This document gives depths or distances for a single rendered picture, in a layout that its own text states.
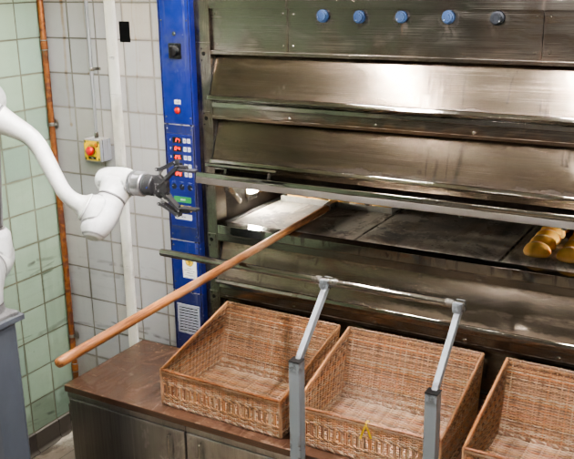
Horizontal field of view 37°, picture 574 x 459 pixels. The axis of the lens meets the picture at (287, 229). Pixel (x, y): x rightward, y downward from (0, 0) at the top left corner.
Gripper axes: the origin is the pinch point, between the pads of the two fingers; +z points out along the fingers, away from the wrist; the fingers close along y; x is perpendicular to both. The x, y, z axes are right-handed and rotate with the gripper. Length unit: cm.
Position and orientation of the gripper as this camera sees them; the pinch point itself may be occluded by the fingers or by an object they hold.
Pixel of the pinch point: (194, 190)
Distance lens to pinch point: 292.4
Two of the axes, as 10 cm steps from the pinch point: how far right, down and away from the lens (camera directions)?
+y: 0.2, 9.6, 2.9
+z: 8.8, 1.2, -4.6
